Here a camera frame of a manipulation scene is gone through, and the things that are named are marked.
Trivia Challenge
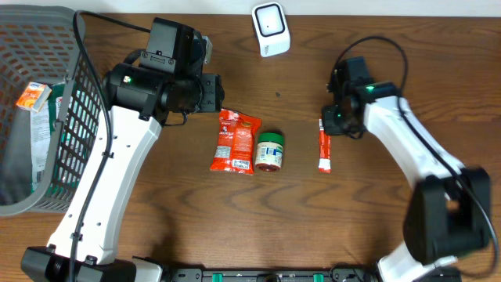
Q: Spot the small orange carton box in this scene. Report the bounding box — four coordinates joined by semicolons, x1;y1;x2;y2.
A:
16;82;52;113

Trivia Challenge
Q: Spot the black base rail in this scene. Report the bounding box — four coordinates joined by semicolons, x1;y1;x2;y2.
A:
160;265;380;282

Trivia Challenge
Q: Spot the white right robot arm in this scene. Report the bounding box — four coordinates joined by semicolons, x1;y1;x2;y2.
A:
322;78;500;281

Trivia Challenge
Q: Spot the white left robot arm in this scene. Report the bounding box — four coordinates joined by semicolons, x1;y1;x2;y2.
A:
21;63;224;281

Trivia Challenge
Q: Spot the red stick sachet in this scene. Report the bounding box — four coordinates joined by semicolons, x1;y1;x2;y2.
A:
318;119;331;173

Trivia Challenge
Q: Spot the green lid jar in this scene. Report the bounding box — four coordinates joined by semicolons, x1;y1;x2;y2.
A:
255;132;284;172

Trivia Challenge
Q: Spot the white barcode scanner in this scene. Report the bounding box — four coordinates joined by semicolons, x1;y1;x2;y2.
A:
251;2;291;57

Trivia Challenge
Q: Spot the grey plastic shopping basket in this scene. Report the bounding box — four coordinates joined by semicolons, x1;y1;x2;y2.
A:
1;5;100;216

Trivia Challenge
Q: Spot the red snack bag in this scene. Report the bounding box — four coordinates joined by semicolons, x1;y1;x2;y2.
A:
210;109;261;175

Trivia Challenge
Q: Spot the green white package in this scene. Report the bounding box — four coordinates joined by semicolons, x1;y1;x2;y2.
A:
30;83;87;193

